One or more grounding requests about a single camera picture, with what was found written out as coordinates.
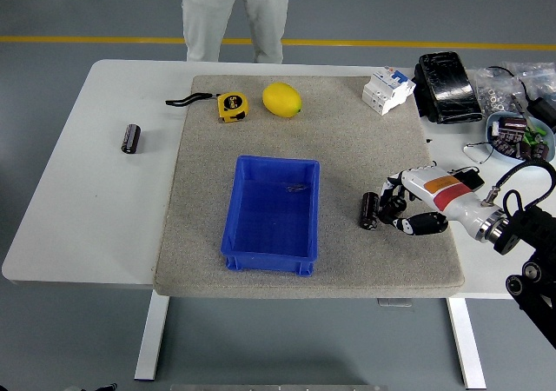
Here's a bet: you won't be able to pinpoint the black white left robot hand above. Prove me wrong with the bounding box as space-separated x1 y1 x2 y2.
63 381 119 391

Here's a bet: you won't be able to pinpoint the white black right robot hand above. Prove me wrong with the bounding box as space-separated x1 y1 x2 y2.
376 165 501 241

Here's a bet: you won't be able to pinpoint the blue plastic box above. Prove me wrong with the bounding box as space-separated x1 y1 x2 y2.
221 155 321 277

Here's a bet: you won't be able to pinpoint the person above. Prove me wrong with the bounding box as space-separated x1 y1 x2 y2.
158 0 312 65

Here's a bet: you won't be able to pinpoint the white table leg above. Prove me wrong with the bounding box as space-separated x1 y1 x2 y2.
133 293 170 381
446 297 487 390

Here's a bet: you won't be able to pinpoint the grey-brown mat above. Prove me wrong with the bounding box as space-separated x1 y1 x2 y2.
152 75 465 300

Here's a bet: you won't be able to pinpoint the black glossy pouch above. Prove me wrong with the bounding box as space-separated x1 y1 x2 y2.
411 50 484 126

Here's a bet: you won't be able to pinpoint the green small parts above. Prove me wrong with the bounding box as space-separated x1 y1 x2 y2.
522 125 547 145

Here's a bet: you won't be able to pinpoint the clear bag of washers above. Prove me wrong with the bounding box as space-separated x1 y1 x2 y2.
473 67 529 115

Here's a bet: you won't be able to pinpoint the white circuit breaker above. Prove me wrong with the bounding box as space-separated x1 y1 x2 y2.
361 67 417 116

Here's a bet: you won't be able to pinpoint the light blue bowl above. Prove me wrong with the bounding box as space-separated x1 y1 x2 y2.
485 111 556 166

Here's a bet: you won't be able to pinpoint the yellow lemon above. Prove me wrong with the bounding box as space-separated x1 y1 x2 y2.
261 82 302 118

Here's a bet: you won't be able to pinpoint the black power adapter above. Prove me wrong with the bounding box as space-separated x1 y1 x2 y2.
526 96 556 128

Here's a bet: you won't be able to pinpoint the yellow tape measure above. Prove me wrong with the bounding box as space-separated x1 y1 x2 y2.
165 90 251 124

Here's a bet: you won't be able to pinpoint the clear plastic bag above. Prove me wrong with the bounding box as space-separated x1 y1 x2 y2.
499 61 556 105

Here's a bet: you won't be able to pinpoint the thin white black cord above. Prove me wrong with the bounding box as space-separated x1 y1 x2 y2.
462 141 496 164

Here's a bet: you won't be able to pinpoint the black adapter cable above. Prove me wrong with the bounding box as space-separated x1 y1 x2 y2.
486 64 538 105

